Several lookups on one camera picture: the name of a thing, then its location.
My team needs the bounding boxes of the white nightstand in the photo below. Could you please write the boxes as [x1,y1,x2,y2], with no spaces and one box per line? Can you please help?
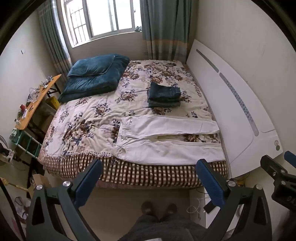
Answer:
[189,185,246,232]

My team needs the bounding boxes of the person's dark trouser legs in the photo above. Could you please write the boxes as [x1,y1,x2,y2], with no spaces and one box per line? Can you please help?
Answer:
[118,214,208,241]

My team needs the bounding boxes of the yellow box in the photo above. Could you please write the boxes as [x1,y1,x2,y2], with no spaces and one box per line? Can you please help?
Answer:
[45,96,61,114]

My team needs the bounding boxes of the folded blue quilt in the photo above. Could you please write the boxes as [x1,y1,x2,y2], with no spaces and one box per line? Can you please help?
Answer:
[58,54,130,103]

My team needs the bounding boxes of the white cable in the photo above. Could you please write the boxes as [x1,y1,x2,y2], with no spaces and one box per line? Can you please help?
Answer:
[187,197,207,215]

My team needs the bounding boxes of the white pants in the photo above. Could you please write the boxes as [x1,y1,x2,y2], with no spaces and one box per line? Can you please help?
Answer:
[112,115,226,166]

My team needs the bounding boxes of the folded dark blue jeans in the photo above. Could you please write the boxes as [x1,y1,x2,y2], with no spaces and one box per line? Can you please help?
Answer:
[149,82,182,102]

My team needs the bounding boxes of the window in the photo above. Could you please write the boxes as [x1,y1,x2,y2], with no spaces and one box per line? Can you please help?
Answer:
[60,0,142,48]

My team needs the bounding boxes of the person's left slipper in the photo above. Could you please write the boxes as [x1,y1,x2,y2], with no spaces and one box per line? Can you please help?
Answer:
[141,201,155,219]

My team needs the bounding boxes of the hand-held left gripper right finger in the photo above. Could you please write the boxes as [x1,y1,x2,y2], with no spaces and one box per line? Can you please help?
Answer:
[196,159,273,241]

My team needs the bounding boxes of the black phone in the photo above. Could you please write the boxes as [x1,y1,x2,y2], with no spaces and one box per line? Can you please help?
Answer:
[203,201,217,214]

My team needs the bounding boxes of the cardboard box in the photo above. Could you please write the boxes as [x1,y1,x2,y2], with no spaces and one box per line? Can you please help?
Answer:
[32,174,53,189]

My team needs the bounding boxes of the standing fan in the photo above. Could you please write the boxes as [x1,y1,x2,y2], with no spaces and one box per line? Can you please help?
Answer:
[0,136,15,167]

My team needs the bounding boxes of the wooden folding table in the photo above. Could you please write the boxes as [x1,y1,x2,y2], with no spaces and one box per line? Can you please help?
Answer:
[14,74,62,131]

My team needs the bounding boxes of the teal shelf rack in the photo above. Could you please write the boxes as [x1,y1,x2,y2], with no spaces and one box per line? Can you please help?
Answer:
[9,129,43,161]

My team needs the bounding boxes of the person's slipper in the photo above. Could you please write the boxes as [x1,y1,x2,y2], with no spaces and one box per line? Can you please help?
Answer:
[165,203,178,219]
[141,201,155,219]

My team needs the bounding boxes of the grey-blue striped curtain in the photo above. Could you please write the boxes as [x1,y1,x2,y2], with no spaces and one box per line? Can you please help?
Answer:
[38,0,72,80]
[140,0,199,64]

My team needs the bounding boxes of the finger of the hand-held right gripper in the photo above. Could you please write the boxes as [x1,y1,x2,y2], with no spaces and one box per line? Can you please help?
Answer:
[284,151,296,164]
[260,155,288,180]

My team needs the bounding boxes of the white headboard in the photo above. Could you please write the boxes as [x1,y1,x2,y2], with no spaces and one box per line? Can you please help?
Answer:
[185,39,284,180]

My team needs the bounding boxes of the floral bedspread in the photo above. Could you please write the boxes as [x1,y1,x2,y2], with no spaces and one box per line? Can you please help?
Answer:
[38,60,228,167]

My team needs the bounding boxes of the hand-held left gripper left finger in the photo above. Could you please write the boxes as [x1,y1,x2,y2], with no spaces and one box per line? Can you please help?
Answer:
[26,159,103,241]

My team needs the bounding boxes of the person's right slipper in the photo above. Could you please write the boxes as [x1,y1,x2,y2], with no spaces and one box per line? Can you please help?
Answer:
[165,203,178,219]

